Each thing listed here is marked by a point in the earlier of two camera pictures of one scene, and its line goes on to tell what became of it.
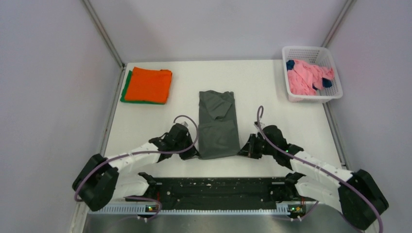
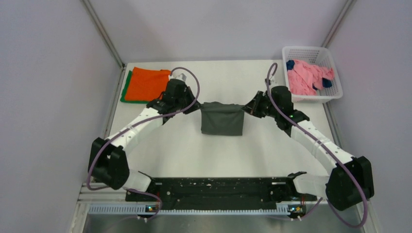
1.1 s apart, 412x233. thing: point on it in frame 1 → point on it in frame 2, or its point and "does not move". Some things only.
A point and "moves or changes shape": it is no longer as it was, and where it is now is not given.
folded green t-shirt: [125, 90] does not move
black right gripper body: [259, 146] → [262, 108]
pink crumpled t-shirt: [303, 76] does not move
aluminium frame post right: [349, 5] does not move
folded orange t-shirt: [149, 85] does not move
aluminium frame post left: [103, 32] does not move
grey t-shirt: [218, 135] moves or changes shape
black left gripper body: [186, 142] → [186, 100]
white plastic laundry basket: [310, 74] does not move
